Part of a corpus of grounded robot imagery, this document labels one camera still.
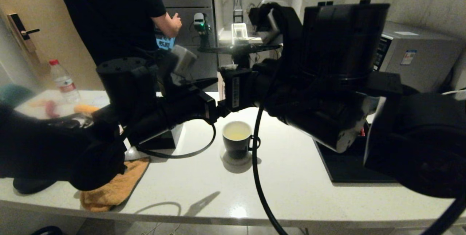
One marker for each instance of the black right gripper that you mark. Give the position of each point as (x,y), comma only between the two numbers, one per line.
(236,91)

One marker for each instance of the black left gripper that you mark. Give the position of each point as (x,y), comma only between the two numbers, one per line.
(207,109)

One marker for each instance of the clear plastic wrapper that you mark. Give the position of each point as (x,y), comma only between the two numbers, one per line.
(228,67)

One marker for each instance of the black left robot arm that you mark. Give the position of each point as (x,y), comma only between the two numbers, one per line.
(72,144)

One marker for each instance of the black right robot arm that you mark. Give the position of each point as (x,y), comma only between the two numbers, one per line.
(346,63)

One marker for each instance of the black rig stand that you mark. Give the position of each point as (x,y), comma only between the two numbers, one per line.
(233,50)

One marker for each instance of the white rig box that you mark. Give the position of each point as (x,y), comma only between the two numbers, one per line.
(239,33)

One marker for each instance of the black mug white inside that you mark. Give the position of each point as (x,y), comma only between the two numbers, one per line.
(236,149)

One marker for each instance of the black tissue box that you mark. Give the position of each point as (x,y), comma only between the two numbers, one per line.
(165,142)

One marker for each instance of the white round coaster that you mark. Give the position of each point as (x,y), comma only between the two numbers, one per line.
(227,160)

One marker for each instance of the yellow toy corn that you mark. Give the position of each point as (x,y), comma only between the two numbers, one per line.
(85,109)

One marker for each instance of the person in black shirt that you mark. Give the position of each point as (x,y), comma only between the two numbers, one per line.
(109,9)

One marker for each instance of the red Nescafe coffee sachet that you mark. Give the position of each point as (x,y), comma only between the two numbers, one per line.
(363,131)

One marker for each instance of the red-capped water bottle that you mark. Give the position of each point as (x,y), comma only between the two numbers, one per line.
(65,83)

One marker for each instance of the orange towel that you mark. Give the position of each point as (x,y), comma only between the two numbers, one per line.
(116,191)

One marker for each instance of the black serving tray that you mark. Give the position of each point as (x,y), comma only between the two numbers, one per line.
(346,169)

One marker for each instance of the red chili pepper toy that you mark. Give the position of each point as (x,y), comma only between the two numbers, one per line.
(51,108)

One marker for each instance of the teal rounded object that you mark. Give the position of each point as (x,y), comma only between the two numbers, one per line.
(14,94)

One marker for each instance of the silver microwave oven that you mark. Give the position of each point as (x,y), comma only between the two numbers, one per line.
(418,56)

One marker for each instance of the black round kettle base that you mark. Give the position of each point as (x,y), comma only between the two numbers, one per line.
(31,185)

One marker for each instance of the black rounded floor object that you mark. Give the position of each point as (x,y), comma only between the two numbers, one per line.
(47,231)

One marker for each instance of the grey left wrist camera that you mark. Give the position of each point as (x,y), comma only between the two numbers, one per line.
(184,60)

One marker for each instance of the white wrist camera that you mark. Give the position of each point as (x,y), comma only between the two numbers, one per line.
(271,23)

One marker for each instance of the grey upright rig post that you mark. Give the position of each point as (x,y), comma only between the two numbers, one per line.
(237,6)

